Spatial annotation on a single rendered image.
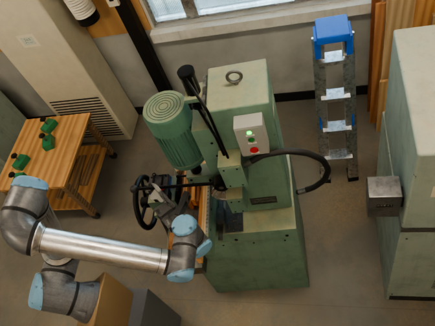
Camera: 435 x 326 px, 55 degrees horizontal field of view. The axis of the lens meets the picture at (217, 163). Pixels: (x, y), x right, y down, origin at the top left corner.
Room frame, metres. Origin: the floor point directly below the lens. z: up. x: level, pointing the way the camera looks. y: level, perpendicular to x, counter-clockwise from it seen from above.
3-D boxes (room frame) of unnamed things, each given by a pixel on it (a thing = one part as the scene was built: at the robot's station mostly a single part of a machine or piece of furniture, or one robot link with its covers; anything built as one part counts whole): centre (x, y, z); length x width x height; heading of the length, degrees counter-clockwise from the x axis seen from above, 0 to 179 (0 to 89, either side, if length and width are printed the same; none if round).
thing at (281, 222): (1.13, -0.01, 0.76); 0.57 x 0.45 x 0.09; 69
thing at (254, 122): (0.93, -0.15, 1.40); 0.10 x 0.06 x 0.16; 69
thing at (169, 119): (1.17, 0.10, 1.32); 0.18 x 0.18 x 0.31
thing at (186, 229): (0.80, 0.21, 1.19); 0.12 x 0.09 x 0.12; 155
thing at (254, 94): (1.07, -0.17, 1.16); 0.22 x 0.22 x 0.72; 69
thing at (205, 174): (1.16, 0.08, 0.99); 0.14 x 0.07 x 0.09; 69
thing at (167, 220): (0.97, 0.27, 1.08); 0.12 x 0.09 x 0.08; 19
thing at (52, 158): (2.31, 1.12, 0.32); 0.66 x 0.57 x 0.64; 155
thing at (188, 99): (1.12, -0.03, 1.54); 0.08 x 0.08 x 0.17; 69
